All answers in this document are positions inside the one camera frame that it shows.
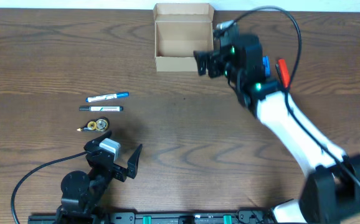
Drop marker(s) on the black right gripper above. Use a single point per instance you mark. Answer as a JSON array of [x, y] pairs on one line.
[[214, 63]]

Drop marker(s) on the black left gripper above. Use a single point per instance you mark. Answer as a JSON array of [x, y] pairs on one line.
[[114, 167]]

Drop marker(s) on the correction tape dispenser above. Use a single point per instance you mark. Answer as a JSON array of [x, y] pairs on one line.
[[98, 125]]

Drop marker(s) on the cardboard box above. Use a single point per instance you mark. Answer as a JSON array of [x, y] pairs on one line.
[[180, 29]]

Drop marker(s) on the black whiteboard marker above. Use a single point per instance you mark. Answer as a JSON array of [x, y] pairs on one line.
[[101, 108]]

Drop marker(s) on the blue whiteboard marker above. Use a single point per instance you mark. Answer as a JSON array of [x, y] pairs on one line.
[[111, 96]]

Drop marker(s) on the blue plastic block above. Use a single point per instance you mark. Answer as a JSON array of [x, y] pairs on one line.
[[266, 65]]

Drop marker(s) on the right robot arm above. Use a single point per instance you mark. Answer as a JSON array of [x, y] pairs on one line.
[[332, 189]]

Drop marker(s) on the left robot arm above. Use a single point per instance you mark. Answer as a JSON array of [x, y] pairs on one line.
[[82, 192]]

